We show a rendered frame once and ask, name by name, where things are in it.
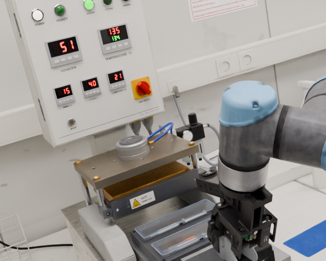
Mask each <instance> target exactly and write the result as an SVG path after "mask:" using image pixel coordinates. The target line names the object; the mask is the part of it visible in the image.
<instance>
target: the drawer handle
mask: <svg viewBox="0 0 326 261"><path fill-rule="evenodd" d="M254 249H255V251H256V253H257V255H258V259H257V261H263V260H264V261H275V256H274V251H273V248H272V245H271V244H267V245H265V246H263V247H261V248H259V247H258V246H256V247H254ZM236 258H237V260H238V261H252V260H250V259H249V258H248V257H246V256H245V255H243V254H241V259H238V257H237V256H236Z"/></svg>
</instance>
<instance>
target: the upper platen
mask: <svg viewBox="0 0 326 261"><path fill-rule="evenodd" d="M188 170H190V168H189V167H187V166H185V165H183V164H181V163H179V162H177V161H174V162H171V163H168V164H166V165H163V166H160V167H158V168H155V169H152V170H149V171H147V172H144V173H141V174H139V175H136V176H134V177H131V178H128V179H126V180H123V181H120V182H118V183H115V184H112V185H109V186H106V187H104V188H103V192H104V195H105V199H106V203H107V204H108V205H109V201H111V200H113V199H116V198H118V197H121V196H124V195H126V194H129V193H131V192H134V191H136V190H139V189H142V188H144V187H147V186H149V185H152V184H154V183H157V182H160V181H162V180H165V179H167V178H170V177H173V176H176V175H178V174H180V173H183V172H186V171H188ZM109 206H110V205H109Z"/></svg>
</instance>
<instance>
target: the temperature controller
mask: <svg viewBox="0 0 326 261"><path fill-rule="evenodd" d="M107 32H108V36H112V35H116V34H120V28H119V26H118V27H113V28H109V29H107Z"/></svg>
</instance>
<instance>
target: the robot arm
mask: <svg viewBox="0 0 326 261"><path fill-rule="evenodd" d="M219 122H220V127H219V153H218V168H217V170H209V171H206V172H204V173H202V174H201V175H200V176H198V177H196V178H195V179H196V183H197V186H198V190H199V191H201V192H204V193H207V194H210V195H213V196H216V197H219V198H220V202H218V203H216V204H215V207H214V208H213V210H212V211H211V213H212V214H211V220H209V221H208V229H207V237H208V240H209V241H210V243H211V244H212V246H213V247H214V249H215V250H216V252H217V253H218V255H219V256H220V258H221V259H222V260H223V261H238V260H237V258H236V256H237V257H238V259H241V254H243V255H245V256H246V257H248V258H249V259H250V260H252V261H257V259H258V255H257V253H256V251H255V249H254V247H255V246H258V247H259V248H261V247H263V246H265V245H267V244H269V239H270V240H271V241H272V242H275V235H276V228H277V221H278V219H277V218H276V217H275V216H274V215H273V214H272V213H271V212H270V211H269V210H268V209H267V208H266V207H265V206H264V205H266V204H268V203H270V202H272V198H273V194H271V193H270V192H269V191H268V190H267V189H266V188H265V183H266V181H267V178H268V170H269V161H270V157H271V158H275V159H278V160H282V161H288V162H292V163H297V164H301V165H306V166H310V167H316V168H320V169H323V170H324V171H326V76H323V77H321V78H320V79H318V80H317V81H316V82H315V83H314V84H313V85H312V86H311V87H310V88H309V90H308V91H307V93H306V96H305V100H304V104H303V106H302V108H299V107H293V106H287V105H283V104H278V100H277V94H276V92H275V90H274V89H273V88H272V87H271V86H269V85H264V83H262V82H259V81H240V82H236V83H234V84H232V85H230V86H228V87H227V88H226V89H225V90H224V92H223V95H222V99H221V111H220V114H219ZM269 220H270V221H269ZM272 223H273V224H274V228H273V234H272V233H271V232H270V230H271V224H272Z"/></svg>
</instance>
